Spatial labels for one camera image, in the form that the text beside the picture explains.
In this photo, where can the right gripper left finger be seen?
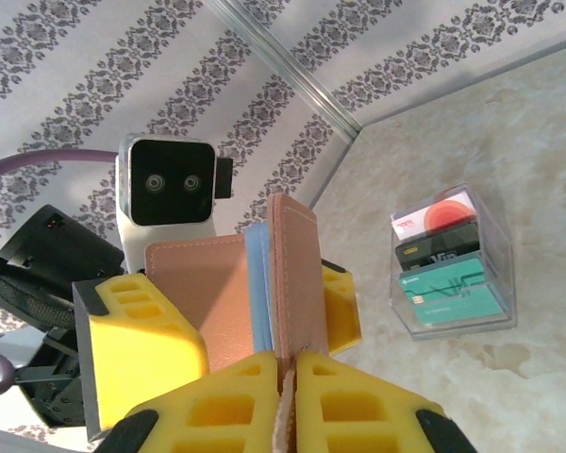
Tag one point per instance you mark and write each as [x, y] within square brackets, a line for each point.
[207, 415]

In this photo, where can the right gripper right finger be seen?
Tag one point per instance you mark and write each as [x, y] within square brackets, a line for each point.
[358, 415]

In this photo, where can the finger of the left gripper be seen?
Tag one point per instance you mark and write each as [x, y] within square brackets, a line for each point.
[342, 311]
[141, 349]

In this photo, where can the brown leather wallet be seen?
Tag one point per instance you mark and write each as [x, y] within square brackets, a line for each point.
[217, 292]

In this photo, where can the black card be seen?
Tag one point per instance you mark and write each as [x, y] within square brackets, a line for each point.
[434, 252]

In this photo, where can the white card with red circle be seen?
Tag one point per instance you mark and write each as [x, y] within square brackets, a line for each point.
[434, 219]

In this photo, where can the clear acrylic card box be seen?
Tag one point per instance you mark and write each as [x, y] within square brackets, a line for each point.
[495, 283]

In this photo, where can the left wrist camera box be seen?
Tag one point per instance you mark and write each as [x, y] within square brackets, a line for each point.
[170, 184]

